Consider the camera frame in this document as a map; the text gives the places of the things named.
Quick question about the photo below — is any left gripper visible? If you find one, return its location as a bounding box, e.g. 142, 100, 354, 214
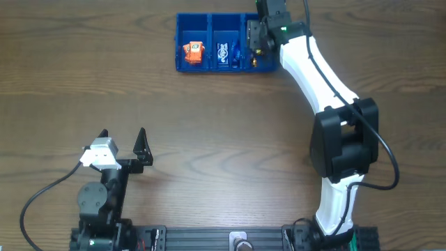
97, 127, 154, 175

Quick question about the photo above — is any blue candy pack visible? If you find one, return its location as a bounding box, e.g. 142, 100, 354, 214
215, 42, 230, 67

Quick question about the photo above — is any blue tray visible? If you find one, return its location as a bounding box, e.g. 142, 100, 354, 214
175, 13, 279, 73

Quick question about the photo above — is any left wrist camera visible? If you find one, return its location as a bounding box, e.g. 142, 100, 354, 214
79, 136, 123, 172

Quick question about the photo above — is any black cable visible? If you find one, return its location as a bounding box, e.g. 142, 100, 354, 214
19, 160, 84, 251
302, 0, 401, 238

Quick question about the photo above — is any mounting rail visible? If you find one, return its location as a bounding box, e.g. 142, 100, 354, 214
69, 225, 381, 251

